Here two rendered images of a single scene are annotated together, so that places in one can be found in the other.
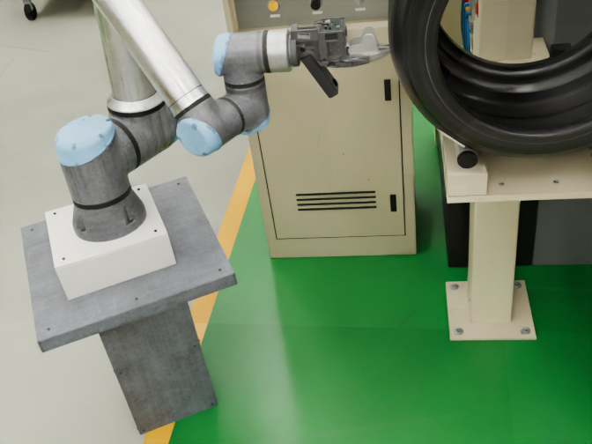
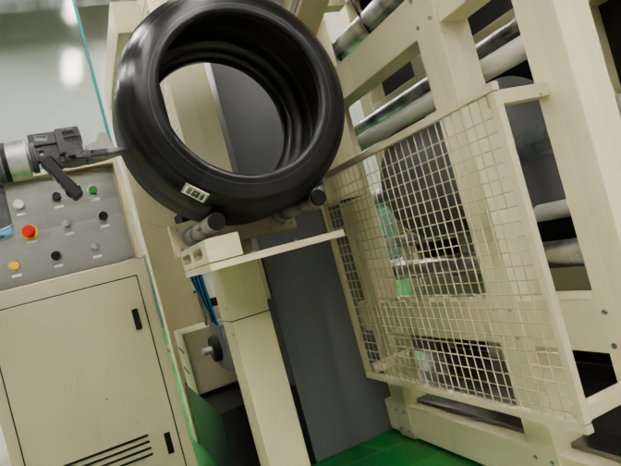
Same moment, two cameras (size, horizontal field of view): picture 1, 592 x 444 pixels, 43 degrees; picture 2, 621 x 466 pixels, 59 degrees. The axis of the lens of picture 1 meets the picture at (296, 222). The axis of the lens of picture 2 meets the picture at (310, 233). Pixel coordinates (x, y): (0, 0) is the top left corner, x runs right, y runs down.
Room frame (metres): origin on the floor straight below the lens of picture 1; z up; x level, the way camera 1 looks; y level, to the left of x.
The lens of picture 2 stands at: (0.11, 0.18, 0.79)
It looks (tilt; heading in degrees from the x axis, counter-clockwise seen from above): 1 degrees up; 326
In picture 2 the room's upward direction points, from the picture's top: 15 degrees counter-clockwise
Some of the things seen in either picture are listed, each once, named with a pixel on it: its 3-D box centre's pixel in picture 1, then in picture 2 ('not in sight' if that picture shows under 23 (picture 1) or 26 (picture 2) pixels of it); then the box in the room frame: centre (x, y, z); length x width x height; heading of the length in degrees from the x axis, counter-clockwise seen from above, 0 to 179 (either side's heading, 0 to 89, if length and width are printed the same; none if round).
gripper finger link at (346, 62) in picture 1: (348, 58); (87, 154); (1.43, -0.16, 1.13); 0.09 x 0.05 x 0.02; 79
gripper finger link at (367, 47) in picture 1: (370, 46); (105, 143); (1.43, -0.21, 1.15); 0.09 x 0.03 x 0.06; 79
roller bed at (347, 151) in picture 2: not in sight; (324, 162); (1.61, -0.98, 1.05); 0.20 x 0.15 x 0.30; 169
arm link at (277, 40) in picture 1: (282, 49); (20, 160); (1.49, -0.03, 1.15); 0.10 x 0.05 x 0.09; 169
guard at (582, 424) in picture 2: not in sight; (413, 269); (1.18, -0.84, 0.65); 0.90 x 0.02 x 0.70; 169
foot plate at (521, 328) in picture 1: (488, 307); not in sight; (1.73, -0.59, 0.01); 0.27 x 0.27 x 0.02; 79
